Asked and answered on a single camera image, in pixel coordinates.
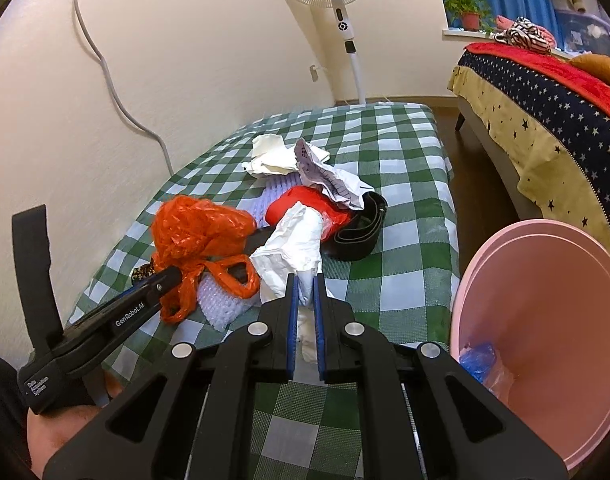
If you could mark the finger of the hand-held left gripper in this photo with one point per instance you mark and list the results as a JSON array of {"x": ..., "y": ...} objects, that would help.
[{"x": 135, "y": 310}]

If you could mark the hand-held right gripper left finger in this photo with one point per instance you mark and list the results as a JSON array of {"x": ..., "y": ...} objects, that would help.
[{"x": 293, "y": 330}]

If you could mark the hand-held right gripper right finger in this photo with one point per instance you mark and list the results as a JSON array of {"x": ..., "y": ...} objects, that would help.
[{"x": 319, "y": 330}]

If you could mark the white bubble wrap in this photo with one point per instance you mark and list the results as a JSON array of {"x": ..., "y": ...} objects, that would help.
[{"x": 220, "y": 305}]

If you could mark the white plastic bag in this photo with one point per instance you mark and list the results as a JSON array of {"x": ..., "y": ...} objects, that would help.
[
  {"x": 270, "y": 155},
  {"x": 295, "y": 245}
]

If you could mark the orange plastic bag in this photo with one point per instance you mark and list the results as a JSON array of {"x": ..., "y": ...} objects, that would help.
[{"x": 185, "y": 230}]

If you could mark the red plastic bag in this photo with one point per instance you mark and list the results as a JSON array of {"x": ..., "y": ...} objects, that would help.
[{"x": 295, "y": 200}]

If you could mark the pink trash bin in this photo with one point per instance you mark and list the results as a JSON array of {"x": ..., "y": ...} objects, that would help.
[{"x": 550, "y": 310}]

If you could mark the person's left hand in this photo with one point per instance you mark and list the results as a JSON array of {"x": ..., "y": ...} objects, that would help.
[{"x": 65, "y": 425}]

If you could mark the dark patterned wrapper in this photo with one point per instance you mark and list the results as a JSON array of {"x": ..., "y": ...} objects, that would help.
[{"x": 142, "y": 274}]

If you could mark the black belt loop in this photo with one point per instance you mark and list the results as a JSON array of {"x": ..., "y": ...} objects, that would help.
[{"x": 355, "y": 247}]

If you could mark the green checkered tablecloth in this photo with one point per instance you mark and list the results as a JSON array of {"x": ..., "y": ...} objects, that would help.
[{"x": 400, "y": 280}]

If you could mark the purple foam sheet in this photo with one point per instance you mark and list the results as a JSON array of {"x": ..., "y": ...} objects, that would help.
[{"x": 277, "y": 187}]

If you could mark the blue plastic wrapper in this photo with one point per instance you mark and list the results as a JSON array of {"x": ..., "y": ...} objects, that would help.
[{"x": 480, "y": 360}]

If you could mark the crumpled striped paper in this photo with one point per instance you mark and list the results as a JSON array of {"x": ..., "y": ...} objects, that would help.
[{"x": 315, "y": 165}]

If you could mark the white standing fan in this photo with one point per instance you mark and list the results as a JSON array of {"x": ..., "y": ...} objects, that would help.
[{"x": 342, "y": 20}]

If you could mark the star patterned blanket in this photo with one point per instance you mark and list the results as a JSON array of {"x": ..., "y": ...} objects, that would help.
[{"x": 550, "y": 110}]

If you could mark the white windowsill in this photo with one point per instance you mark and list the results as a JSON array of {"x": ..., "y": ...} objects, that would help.
[{"x": 455, "y": 34}]

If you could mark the red blanket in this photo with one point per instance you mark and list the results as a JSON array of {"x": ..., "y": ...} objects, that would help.
[{"x": 545, "y": 67}]

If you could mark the potted green plant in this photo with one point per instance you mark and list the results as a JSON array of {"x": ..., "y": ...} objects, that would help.
[{"x": 467, "y": 7}]

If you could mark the striped clothing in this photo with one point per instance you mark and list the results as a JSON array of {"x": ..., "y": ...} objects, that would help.
[{"x": 525, "y": 35}]

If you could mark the orange pillow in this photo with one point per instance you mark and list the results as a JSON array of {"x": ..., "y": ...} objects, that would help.
[{"x": 605, "y": 67}]

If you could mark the clear plastic storage box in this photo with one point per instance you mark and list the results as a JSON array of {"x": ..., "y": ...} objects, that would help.
[{"x": 585, "y": 30}]

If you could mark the grey bed frame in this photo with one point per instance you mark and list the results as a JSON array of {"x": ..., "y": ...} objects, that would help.
[{"x": 490, "y": 150}]

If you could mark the white wall socket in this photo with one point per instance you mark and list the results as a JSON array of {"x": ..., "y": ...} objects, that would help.
[{"x": 314, "y": 72}]

